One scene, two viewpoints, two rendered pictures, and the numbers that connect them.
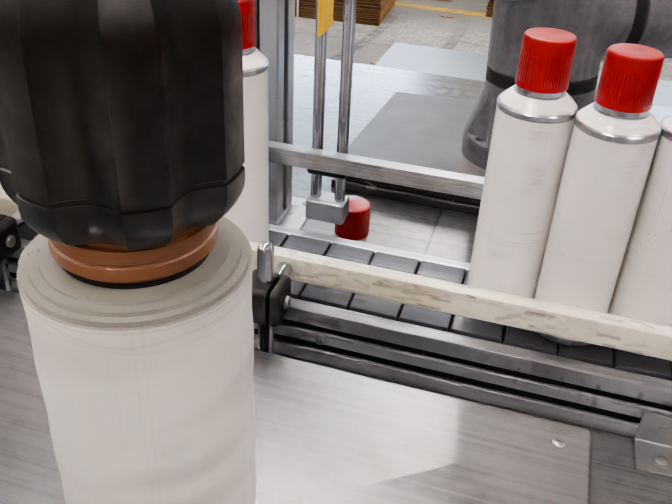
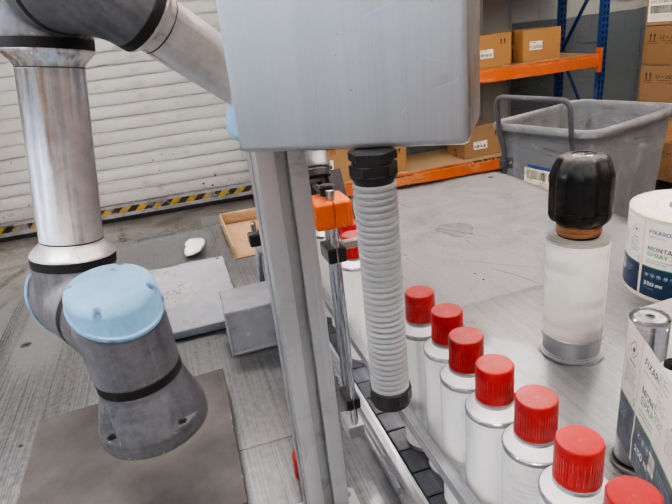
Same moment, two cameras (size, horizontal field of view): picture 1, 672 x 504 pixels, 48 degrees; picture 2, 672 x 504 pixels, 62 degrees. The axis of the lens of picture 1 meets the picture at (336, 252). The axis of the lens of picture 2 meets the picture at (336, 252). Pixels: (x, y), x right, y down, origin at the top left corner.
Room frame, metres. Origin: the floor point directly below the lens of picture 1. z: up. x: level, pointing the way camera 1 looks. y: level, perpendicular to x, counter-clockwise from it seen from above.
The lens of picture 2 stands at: (0.89, 0.51, 1.37)
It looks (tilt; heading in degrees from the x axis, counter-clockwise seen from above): 22 degrees down; 239
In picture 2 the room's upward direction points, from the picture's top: 6 degrees counter-clockwise
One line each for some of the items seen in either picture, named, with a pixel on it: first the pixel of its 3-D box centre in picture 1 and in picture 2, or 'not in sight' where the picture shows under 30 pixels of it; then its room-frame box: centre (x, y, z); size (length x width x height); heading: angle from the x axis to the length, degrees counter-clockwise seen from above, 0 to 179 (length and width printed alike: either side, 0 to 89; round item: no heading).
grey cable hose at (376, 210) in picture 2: not in sight; (382, 287); (0.66, 0.20, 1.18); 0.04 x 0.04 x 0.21
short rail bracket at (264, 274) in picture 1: (267, 315); not in sight; (0.43, 0.05, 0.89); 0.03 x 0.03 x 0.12; 75
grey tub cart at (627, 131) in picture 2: not in sight; (578, 173); (-1.79, -1.32, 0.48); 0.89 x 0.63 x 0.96; 2
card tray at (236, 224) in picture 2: not in sight; (271, 226); (0.26, -0.89, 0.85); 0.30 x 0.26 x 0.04; 75
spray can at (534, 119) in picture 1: (522, 181); (358, 296); (0.48, -0.13, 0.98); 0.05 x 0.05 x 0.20
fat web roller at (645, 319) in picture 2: not in sight; (640, 392); (0.38, 0.26, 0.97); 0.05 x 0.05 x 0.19
